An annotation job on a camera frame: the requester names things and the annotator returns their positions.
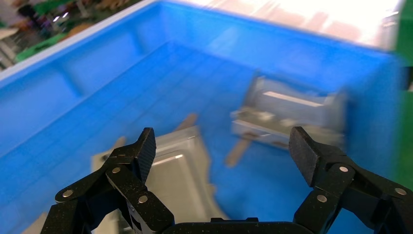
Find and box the brown tape strip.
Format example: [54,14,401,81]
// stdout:
[175,113,198,132]
[225,138,253,168]
[111,136,127,150]

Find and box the stamped metal plate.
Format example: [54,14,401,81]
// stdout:
[22,126,228,234]

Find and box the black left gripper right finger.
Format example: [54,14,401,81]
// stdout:
[288,126,413,234]

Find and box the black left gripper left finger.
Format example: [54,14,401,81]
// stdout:
[40,127,175,234]

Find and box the blue plastic bin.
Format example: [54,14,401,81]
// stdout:
[0,0,407,234]

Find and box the sheet metal bracket part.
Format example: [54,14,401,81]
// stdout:
[230,76,347,151]

